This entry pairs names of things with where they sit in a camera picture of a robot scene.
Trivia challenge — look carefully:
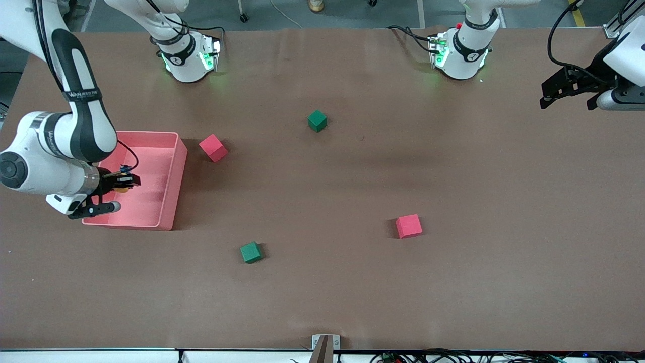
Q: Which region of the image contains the orange cap push button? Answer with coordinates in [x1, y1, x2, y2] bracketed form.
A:
[117, 163, 134, 194]

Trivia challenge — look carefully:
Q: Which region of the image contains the pink plastic bin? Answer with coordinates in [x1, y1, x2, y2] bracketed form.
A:
[82, 130, 188, 231]

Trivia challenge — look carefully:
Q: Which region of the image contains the red cube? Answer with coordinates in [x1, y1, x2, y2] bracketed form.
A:
[395, 214, 423, 239]
[199, 134, 229, 163]

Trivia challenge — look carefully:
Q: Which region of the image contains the green cube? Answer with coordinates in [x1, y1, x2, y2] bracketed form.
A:
[240, 241, 263, 264]
[307, 109, 328, 133]

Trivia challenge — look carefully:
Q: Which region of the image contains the brown paper table cover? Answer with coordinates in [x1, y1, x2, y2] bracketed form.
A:
[0, 26, 645, 352]

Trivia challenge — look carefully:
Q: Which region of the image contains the aluminium frame profile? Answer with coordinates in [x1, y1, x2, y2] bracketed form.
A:
[605, 0, 638, 39]

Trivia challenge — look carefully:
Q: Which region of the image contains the white table edge rail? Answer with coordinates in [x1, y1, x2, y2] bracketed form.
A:
[0, 349, 645, 363]

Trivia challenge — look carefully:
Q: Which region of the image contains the black base power cable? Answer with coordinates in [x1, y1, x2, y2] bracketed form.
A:
[387, 24, 440, 53]
[169, 18, 226, 51]

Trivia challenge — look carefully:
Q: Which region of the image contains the white floor cable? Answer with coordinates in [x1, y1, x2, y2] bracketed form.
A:
[270, 0, 303, 29]

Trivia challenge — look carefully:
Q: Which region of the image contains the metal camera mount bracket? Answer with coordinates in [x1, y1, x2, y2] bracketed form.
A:
[310, 334, 341, 363]

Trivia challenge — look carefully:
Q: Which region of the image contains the tangled cable bundle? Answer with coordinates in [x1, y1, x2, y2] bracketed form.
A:
[370, 348, 645, 363]

